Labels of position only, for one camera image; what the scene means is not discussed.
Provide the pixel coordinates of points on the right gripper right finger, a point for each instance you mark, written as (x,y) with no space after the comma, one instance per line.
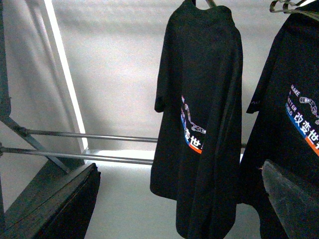
(295,201)

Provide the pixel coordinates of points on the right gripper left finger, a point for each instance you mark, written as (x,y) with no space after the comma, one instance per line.
(55,206)

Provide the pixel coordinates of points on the black printed t-shirt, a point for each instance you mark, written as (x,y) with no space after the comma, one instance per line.
(199,93)
(286,130)

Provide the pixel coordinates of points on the metal clothes hanger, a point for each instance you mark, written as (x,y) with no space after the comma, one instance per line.
(290,7)

